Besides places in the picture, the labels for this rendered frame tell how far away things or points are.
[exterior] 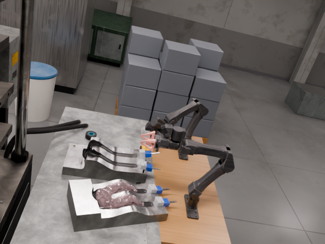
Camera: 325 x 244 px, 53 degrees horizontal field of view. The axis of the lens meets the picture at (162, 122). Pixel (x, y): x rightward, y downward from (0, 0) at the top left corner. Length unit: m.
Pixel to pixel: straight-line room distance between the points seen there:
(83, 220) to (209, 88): 2.65
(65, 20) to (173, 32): 3.98
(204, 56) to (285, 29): 4.70
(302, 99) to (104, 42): 3.91
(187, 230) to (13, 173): 1.04
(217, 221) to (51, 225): 0.92
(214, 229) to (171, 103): 2.27
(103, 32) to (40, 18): 1.82
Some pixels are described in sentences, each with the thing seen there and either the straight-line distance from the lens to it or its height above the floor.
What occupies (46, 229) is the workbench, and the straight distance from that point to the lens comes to 1.73.
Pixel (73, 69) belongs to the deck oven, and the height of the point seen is 0.40.
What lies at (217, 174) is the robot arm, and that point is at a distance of 1.87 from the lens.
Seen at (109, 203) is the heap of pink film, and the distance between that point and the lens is 1.75.
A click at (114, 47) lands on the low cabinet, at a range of 6.29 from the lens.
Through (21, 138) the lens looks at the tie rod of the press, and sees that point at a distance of 2.06.
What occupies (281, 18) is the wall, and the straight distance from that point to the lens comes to 8.62.
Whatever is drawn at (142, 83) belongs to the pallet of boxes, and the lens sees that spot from 3.81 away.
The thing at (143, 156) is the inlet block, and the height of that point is 0.91.
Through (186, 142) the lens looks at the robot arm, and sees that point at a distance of 1.75.
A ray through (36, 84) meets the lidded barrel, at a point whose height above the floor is 0.50.
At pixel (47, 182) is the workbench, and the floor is 0.80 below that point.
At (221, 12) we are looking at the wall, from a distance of 8.19.
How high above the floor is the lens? 2.06
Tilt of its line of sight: 26 degrees down
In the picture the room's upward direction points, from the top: 15 degrees clockwise
